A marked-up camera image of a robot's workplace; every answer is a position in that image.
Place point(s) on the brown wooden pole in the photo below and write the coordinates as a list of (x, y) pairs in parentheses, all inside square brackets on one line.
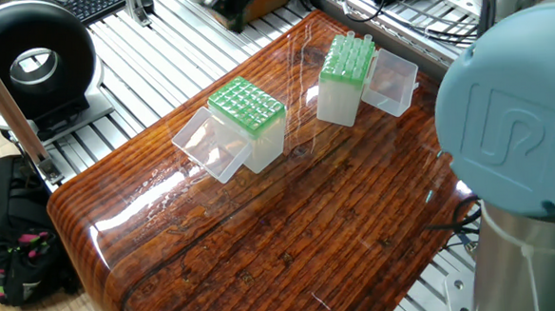
[(9, 112)]

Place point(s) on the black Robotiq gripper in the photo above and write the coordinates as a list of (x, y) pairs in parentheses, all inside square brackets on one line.
[(229, 1)]

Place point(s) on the black keyboard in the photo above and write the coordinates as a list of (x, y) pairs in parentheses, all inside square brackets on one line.
[(94, 5)]

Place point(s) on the clear pipette box green rack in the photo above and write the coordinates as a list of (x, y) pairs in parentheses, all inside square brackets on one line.
[(247, 119), (345, 85)]

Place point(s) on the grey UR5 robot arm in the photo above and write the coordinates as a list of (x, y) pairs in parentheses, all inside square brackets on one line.
[(515, 143)]

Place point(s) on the black backpack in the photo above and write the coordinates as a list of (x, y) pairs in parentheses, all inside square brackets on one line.
[(20, 236)]

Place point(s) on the silver metal bracket post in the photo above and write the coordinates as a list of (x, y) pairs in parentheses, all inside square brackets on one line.
[(140, 6)]

